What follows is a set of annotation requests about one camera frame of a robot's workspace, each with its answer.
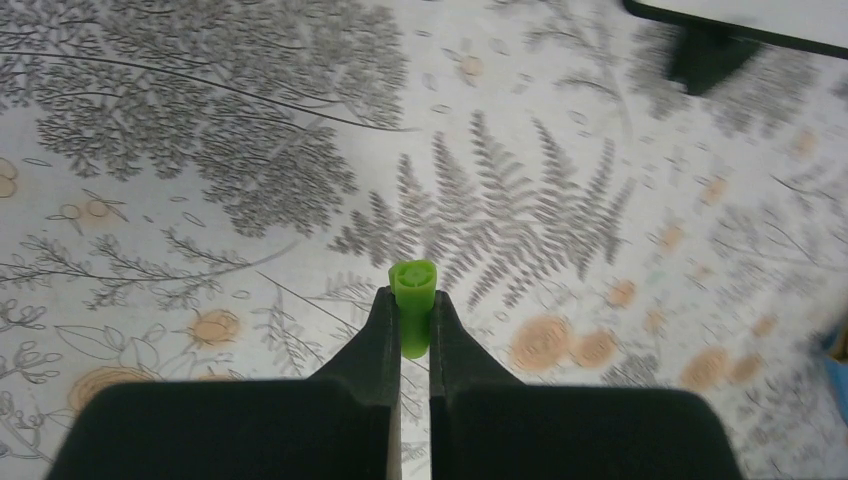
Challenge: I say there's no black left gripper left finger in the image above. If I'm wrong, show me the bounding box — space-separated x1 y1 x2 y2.
48 287 401 479

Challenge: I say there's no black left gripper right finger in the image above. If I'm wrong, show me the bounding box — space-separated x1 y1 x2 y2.
429 292 741 479

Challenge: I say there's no green marker cap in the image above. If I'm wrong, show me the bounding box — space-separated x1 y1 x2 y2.
389 260 437 360

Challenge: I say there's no white whiteboard black frame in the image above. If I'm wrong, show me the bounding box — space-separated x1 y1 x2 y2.
622 0 847 96

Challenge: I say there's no floral tablecloth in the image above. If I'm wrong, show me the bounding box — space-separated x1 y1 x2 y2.
1 1 847 479

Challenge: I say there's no blue Pikachu cloth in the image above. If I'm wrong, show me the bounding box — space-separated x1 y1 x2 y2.
821 318 847 423

